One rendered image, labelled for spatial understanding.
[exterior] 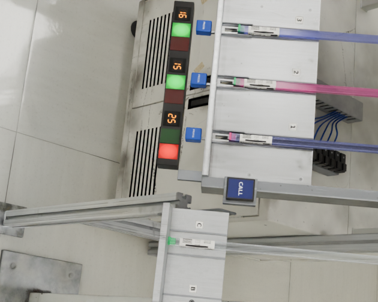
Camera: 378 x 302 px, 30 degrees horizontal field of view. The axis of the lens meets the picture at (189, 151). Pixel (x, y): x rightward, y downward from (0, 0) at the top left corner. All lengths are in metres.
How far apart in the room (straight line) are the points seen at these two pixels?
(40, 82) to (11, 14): 0.20
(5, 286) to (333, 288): 1.45
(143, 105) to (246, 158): 0.74
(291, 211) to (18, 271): 0.71
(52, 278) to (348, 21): 1.05
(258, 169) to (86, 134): 0.83
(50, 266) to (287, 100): 0.87
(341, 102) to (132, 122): 0.60
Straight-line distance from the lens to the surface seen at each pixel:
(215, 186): 1.32
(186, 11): 1.46
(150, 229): 1.77
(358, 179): 1.93
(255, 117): 1.37
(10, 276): 1.89
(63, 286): 1.98
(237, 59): 1.40
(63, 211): 1.69
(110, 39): 2.19
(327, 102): 1.77
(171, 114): 1.38
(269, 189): 1.32
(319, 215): 1.77
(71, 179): 2.02
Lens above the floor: 1.63
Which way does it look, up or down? 44 degrees down
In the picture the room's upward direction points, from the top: 81 degrees clockwise
